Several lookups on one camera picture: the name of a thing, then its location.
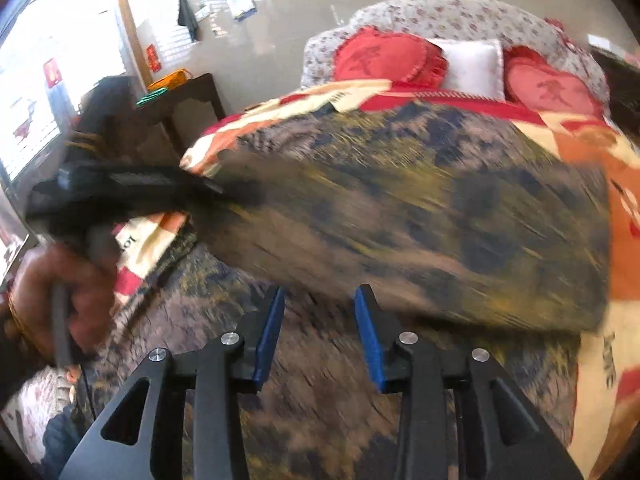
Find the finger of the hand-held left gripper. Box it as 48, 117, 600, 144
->
187, 176, 268, 217

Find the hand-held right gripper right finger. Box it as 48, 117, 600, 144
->
354, 284, 585, 480

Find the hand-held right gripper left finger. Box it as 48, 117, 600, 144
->
59, 285, 286, 480

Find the dark floral patterned garment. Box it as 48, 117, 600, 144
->
75, 105, 615, 480

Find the person's left hand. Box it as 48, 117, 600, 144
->
4, 242, 122, 367

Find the green packet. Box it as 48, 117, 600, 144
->
136, 87, 169, 107

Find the dark wooden nightstand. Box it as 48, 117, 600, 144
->
134, 73, 227, 157

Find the yellow box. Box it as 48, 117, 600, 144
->
147, 70, 194, 94

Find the window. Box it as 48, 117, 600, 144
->
0, 0, 147, 196

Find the dark hanging cloth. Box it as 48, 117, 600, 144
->
177, 0, 201, 44

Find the red heart-shaped cushion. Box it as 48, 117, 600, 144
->
502, 46, 607, 120
332, 26, 449, 88

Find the pale floral cloth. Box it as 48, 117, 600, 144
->
2, 365, 81, 467

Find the white pillow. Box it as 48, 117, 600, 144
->
427, 37, 507, 102

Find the floral padded headboard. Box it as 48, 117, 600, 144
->
300, 0, 609, 117

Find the red orange printed blanket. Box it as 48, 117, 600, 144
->
111, 79, 640, 480

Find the gold bracelet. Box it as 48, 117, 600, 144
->
5, 287, 32, 352

